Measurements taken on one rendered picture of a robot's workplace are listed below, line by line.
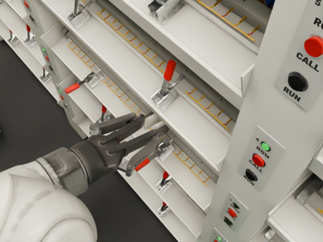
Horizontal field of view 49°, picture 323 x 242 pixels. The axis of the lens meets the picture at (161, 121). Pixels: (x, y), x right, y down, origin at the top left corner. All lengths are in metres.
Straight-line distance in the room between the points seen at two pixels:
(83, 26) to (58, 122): 0.77
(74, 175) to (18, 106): 1.00
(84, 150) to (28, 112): 0.93
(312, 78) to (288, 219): 0.28
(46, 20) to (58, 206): 0.65
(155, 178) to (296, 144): 0.63
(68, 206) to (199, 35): 0.25
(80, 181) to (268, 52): 0.39
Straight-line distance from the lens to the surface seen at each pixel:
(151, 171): 0.98
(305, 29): 0.31
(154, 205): 1.15
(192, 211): 0.94
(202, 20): 0.47
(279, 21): 0.32
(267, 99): 0.38
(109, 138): 0.68
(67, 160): 0.62
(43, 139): 1.46
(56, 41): 1.03
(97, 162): 0.63
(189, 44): 0.45
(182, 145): 0.76
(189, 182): 0.76
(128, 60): 0.69
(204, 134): 0.59
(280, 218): 0.56
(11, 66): 1.74
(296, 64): 0.33
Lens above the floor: 1.19
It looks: 57 degrees down
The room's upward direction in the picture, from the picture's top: straight up
